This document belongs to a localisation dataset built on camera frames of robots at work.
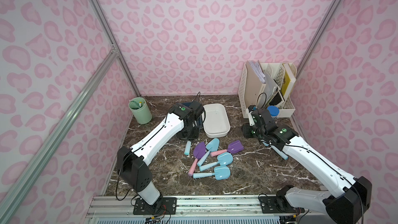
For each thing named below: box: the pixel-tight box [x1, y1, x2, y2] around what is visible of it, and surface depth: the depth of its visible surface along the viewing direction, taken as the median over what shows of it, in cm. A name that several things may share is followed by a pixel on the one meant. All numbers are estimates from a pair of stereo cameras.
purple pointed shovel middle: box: [188, 141, 207, 177], surface depth 92 cm
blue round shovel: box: [199, 151, 234, 172], surface depth 89 cm
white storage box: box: [202, 103, 231, 139], surface depth 106 cm
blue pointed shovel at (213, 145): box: [196, 137, 220, 167], surface depth 94 cm
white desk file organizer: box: [238, 60, 297, 119], surface depth 101 cm
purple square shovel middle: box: [209, 140, 245, 158], surface depth 93 cm
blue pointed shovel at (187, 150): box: [183, 140, 192, 156], surface depth 76 cm
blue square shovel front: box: [192, 165, 231, 181], surface depth 84 cm
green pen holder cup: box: [128, 96, 153, 125], surface depth 100 cm
